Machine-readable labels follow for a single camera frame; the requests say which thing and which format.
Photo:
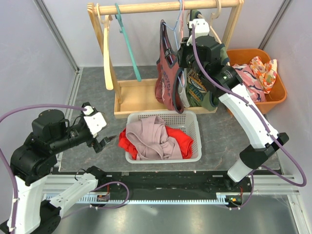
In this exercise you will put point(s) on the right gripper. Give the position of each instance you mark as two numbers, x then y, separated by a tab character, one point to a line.
184	48

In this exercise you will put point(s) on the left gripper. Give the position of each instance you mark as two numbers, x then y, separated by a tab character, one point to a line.
99	146

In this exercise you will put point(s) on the rust red tank top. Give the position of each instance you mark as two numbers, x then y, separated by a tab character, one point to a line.
166	87

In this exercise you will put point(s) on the light blue hanger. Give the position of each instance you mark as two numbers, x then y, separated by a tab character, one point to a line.
176	24

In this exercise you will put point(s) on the mauve pink tank top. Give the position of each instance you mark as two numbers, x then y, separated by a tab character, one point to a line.
151	140

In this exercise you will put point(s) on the white plastic basket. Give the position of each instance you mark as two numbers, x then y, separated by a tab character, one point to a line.
186	122

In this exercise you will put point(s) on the teal plastic hanger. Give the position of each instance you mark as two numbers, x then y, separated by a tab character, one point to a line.
123	31

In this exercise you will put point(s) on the beige wooden hanger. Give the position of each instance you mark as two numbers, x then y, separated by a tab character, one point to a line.
106	58

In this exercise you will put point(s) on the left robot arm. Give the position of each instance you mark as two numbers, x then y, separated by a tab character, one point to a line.
31	164

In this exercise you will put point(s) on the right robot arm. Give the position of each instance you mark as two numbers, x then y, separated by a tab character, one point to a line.
203	55

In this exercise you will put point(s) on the white tank top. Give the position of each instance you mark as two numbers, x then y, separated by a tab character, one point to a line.
182	89

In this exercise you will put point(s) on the green printed tank top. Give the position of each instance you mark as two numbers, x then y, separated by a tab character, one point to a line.
197	94

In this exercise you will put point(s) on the wooden hanger right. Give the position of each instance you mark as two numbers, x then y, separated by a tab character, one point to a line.
196	14

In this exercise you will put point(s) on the wooden clothes rack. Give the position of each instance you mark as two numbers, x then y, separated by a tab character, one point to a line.
133	96

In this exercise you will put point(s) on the pink patterned cloth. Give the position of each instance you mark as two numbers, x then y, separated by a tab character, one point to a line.
252	84

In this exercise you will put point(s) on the orange floral cloth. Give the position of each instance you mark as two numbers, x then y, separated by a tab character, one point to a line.
266	73

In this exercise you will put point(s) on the orange plastic bin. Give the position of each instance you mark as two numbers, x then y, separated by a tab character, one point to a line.
278	93

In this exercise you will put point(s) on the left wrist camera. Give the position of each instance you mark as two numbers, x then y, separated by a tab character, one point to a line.
94	119

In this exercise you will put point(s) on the pink wire hanger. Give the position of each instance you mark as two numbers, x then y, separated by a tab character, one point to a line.
181	20

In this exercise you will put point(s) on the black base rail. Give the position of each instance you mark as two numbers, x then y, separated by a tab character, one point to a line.
174	184

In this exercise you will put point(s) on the slotted cable duct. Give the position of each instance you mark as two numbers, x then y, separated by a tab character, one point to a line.
100	198

